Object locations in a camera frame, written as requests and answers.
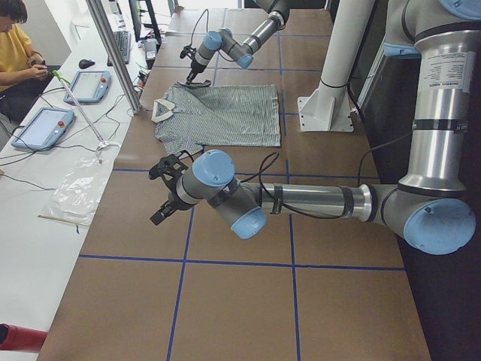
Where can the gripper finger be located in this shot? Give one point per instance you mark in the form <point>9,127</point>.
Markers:
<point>160,216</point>
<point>190,78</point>
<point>205,83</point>

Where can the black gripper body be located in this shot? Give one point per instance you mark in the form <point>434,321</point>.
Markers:
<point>195,68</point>
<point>172,198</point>

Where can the navy white striped polo shirt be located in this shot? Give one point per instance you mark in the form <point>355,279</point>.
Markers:
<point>191,117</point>

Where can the black keyboard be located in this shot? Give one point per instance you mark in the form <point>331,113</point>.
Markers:
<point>123,43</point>

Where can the clear plastic bag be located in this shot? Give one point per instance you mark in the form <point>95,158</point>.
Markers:
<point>78,195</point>

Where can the far blue teach pendant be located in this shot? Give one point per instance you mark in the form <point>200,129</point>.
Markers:
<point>90,87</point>

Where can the blue teach pendant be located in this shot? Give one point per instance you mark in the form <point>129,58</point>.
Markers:
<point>90,87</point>
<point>44,129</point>

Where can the black computer mouse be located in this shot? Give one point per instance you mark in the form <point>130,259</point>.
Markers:
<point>85,63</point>

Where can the thin wooden stick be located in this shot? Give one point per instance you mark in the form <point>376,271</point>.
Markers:
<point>77,223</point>

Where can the near blue teach pendant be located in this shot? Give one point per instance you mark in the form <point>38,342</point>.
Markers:
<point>44,129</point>

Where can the person in yellow shirt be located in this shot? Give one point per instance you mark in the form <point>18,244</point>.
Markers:
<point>24,73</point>

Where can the red cylinder object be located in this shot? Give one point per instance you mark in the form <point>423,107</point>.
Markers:
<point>17,338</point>

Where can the aluminium frame post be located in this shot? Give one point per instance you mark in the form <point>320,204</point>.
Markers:
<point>106,34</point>

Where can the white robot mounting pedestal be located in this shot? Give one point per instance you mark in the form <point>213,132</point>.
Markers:
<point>327,109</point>

